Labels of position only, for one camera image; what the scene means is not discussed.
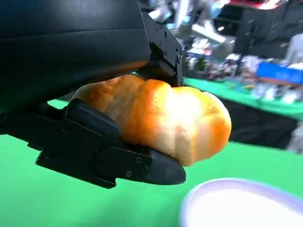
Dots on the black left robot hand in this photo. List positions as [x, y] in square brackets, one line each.
[71, 59]

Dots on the orange white toy bread roll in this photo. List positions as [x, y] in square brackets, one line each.
[170, 118]

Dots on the green table cloth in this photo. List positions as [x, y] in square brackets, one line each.
[47, 189]

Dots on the blue box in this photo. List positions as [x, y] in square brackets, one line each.
[279, 73]

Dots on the lilac plate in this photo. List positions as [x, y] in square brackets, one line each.
[241, 205]

